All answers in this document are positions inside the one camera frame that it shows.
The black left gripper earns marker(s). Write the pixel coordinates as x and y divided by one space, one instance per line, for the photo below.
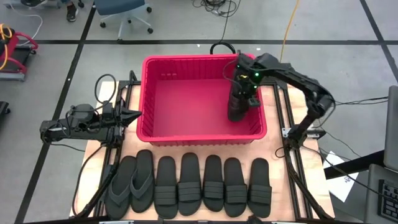
110 119

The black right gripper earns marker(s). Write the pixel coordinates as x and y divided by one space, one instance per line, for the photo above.
245 82

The black flip-flop sandal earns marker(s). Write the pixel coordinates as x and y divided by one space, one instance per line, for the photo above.
117 208
141 202

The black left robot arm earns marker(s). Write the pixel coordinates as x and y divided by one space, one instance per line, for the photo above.
77 130

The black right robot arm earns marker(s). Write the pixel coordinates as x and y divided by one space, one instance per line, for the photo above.
298 77

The red plastic bin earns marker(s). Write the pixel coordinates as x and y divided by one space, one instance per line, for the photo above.
192 109

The blue office chair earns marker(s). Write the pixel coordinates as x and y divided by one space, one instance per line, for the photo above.
118 6

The person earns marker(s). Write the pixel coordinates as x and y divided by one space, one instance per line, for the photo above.
72 14

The black wheeled object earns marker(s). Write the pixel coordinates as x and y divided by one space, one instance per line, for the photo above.
3 109

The black desk base bar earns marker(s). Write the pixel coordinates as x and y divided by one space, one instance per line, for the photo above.
357 163

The white paper sheet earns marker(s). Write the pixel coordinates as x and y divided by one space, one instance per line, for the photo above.
342 186

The black computer keyboard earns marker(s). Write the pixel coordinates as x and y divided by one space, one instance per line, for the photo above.
388 202

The black aluminium frame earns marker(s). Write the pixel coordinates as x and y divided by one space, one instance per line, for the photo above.
292 168
109 174

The red frame treadmill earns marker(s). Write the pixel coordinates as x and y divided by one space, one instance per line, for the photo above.
12 59

